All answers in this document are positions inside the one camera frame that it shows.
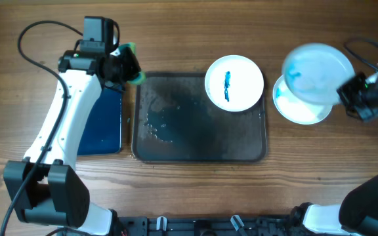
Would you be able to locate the green yellow sponge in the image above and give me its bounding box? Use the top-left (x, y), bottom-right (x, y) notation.
top-left (119, 43), bottom-right (146, 85)

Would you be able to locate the white plate blue stain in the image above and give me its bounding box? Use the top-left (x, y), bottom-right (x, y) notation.
top-left (272, 75), bottom-right (333, 125)
top-left (204, 55), bottom-right (264, 112)
top-left (282, 43), bottom-right (355, 105)

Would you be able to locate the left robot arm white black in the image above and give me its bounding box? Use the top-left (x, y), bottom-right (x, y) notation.
top-left (0, 43), bottom-right (146, 235)

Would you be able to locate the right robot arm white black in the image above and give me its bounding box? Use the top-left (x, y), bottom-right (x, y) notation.
top-left (287, 68), bottom-right (378, 235)

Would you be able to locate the blue water tray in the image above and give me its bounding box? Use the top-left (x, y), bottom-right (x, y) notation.
top-left (77, 89), bottom-right (122, 156)

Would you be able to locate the dark brown serving tray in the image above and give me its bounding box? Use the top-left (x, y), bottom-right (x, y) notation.
top-left (131, 71), bottom-right (268, 163)

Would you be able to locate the white plate top blue stain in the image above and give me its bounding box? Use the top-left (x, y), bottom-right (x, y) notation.
top-left (204, 55), bottom-right (264, 112)

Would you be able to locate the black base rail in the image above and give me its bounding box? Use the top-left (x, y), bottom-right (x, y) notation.
top-left (119, 215), bottom-right (289, 236)

